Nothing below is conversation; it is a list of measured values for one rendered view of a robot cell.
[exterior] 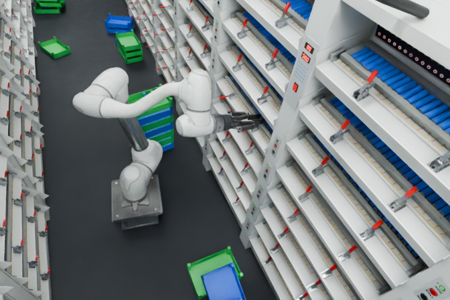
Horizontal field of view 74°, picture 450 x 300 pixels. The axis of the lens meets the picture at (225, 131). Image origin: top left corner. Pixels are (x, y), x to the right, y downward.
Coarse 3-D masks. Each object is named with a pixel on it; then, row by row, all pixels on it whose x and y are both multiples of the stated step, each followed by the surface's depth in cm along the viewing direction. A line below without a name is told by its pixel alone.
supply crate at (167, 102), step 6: (150, 90) 228; (132, 96) 222; (138, 96) 225; (168, 96) 225; (132, 102) 223; (162, 102) 226; (168, 102) 219; (150, 108) 213; (156, 108) 217; (162, 108) 220; (144, 114) 214
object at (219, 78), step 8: (224, 72) 177; (216, 80) 179; (224, 80) 178; (224, 88) 174; (232, 104) 165; (248, 120) 157; (256, 136) 150; (264, 136) 149; (256, 144) 152; (264, 144) 146; (264, 152) 144
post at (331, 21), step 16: (320, 0) 88; (336, 0) 82; (320, 16) 89; (336, 16) 85; (352, 16) 88; (320, 32) 91; (336, 32) 90; (352, 32) 93; (368, 32) 96; (320, 48) 92; (304, 96) 106; (288, 112) 117; (288, 128) 120; (272, 144) 135; (272, 160) 138; (272, 176) 142; (256, 192) 163
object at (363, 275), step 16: (288, 160) 136; (288, 176) 134; (304, 176) 130; (304, 192) 128; (304, 208) 124; (320, 208) 123; (320, 224) 119; (336, 224) 118; (336, 240) 115; (352, 240) 111; (336, 256) 111; (352, 256) 110; (352, 272) 108; (368, 272) 107; (368, 288) 104; (384, 288) 101
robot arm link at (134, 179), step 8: (128, 168) 179; (136, 168) 180; (144, 168) 186; (120, 176) 180; (128, 176) 176; (136, 176) 177; (144, 176) 182; (120, 184) 181; (128, 184) 177; (136, 184) 178; (144, 184) 183; (128, 192) 181; (136, 192) 182; (144, 192) 189; (136, 200) 190
